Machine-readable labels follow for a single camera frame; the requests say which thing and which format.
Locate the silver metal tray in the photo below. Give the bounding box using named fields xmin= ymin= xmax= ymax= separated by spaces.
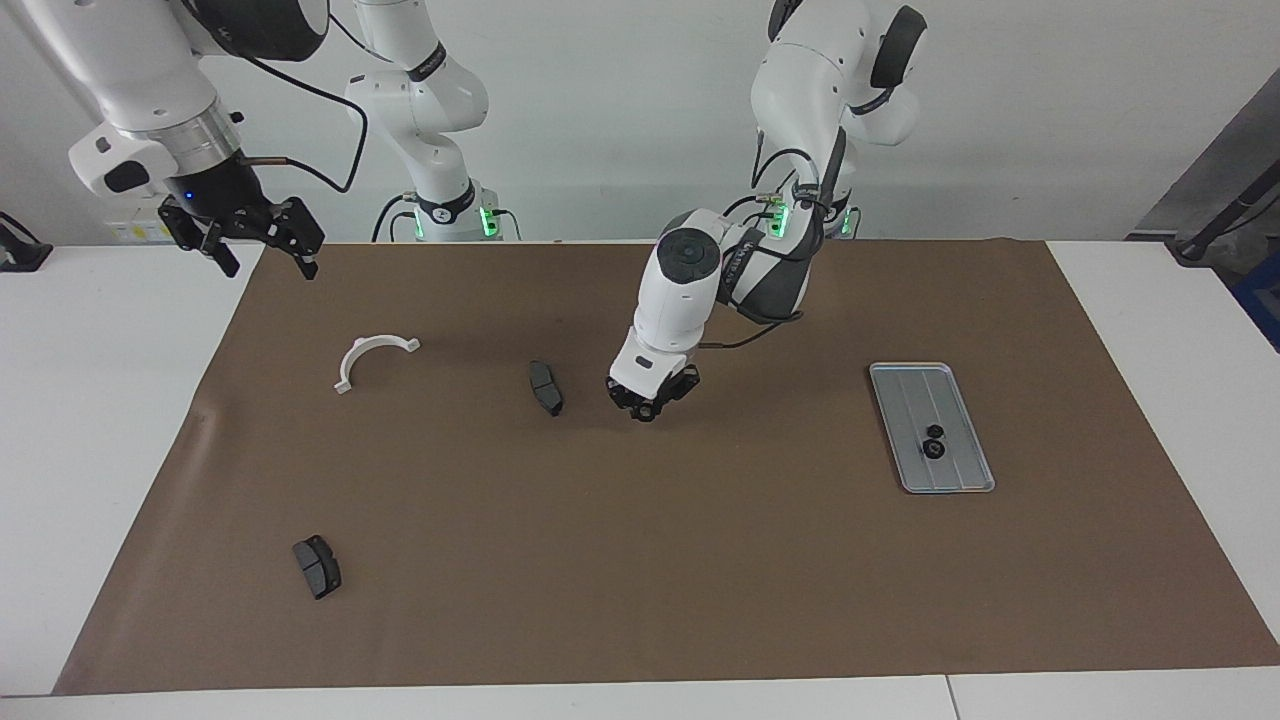
xmin=868 ymin=362 xmax=997 ymax=495

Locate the long dark grey brake pad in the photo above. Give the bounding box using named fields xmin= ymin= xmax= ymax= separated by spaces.
xmin=528 ymin=360 xmax=565 ymax=418

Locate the white power strip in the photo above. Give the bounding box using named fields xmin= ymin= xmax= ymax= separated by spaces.
xmin=105 ymin=215 xmax=191 ymax=246

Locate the brown paper table mat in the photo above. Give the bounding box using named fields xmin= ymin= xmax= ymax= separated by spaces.
xmin=52 ymin=240 xmax=1280 ymax=696

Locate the short dark grey brake pad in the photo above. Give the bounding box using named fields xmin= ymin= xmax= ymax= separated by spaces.
xmin=292 ymin=535 xmax=343 ymax=601

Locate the blue box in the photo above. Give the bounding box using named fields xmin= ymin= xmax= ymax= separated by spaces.
xmin=1232 ymin=250 xmax=1280 ymax=353

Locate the dark grey metal panel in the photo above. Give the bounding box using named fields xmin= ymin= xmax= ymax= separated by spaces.
xmin=1130 ymin=70 xmax=1280 ymax=241

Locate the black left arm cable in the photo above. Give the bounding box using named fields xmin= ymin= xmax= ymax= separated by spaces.
xmin=700 ymin=125 xmax=851 ymax=351

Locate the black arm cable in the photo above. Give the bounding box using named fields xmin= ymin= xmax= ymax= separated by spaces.
xmin=240 ymin=50 xmax=369 ymax=193
xmin=700 ymin=125 xmax=851 ymax=351

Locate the white curved plastic bracket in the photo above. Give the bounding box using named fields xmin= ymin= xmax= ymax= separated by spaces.
xmin=334 ymin=335 xmax=422 ymax=395

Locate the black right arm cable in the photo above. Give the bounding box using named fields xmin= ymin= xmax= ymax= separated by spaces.
xmin=240 ymin=50 xmax=369 ymax=193

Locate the black clamp mount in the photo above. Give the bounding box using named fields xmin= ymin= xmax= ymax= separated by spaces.
xmin=0 ymin=212 xmax=53 ymax=273

